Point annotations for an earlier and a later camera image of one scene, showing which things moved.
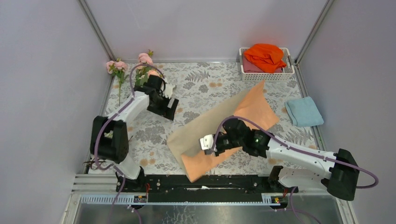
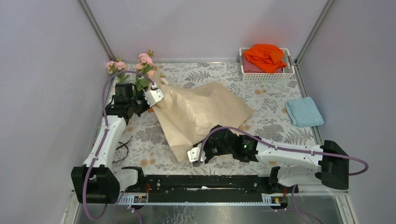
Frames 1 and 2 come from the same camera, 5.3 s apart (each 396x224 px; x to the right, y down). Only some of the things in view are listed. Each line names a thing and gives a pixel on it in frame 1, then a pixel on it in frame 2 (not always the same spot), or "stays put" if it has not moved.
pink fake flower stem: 118,68 stays put
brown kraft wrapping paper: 252,106 to 187,112
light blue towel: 303,112 stays put
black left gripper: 166,112 to 141,95
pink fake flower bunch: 143,71 stays put
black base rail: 224,188 stays put
